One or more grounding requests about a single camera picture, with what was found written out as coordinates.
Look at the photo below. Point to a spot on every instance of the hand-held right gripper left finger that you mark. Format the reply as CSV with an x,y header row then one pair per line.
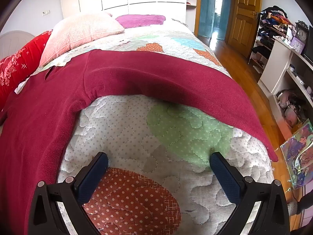
x,y
93,178

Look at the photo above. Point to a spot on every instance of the black monitor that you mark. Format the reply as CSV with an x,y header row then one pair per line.
x,y
310,46

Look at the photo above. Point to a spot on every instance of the white shelf unit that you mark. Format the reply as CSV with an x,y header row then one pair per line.
x,y
276,61

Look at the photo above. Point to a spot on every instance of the rack full of clothes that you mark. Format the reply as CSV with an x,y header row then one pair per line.
x,y
264,44

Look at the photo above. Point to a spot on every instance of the blue door curtain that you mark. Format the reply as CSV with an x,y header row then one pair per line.
x,y
205,9

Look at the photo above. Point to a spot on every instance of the red patterned pillow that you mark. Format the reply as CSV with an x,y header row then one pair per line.
x,y
19,66

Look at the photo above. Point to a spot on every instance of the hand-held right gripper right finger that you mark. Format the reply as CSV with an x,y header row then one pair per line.
x,y
225,178

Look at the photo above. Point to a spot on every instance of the white wall socket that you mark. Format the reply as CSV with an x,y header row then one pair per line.
x,y
46,12

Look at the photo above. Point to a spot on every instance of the purple clock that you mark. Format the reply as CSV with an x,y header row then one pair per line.
x,y
297,45

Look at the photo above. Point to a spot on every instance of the black ornate clock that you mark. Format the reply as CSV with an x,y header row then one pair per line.
x,y
302,34

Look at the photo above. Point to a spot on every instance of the purple towel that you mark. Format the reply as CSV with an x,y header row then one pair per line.
x,y
139,20

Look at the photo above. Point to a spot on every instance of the pink waffle pillow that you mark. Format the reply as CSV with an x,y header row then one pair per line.
x,y
80,31

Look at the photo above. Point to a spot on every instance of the dark red sweater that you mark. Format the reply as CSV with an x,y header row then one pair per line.
x,y
146,73

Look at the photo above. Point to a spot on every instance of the wooden door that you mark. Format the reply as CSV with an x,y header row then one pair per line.
x,y
244,17

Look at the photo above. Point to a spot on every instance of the patchwork quilted bedspread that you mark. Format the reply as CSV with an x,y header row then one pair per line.
x,y
137,132

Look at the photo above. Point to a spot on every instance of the iridescent plastic bag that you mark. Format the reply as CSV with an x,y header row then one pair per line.
x,y
296,151

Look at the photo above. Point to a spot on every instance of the beige headboard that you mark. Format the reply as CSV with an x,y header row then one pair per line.
x,y
12,41

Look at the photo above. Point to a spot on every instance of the dark cloth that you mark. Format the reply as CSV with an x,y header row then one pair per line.
x,y
304,202

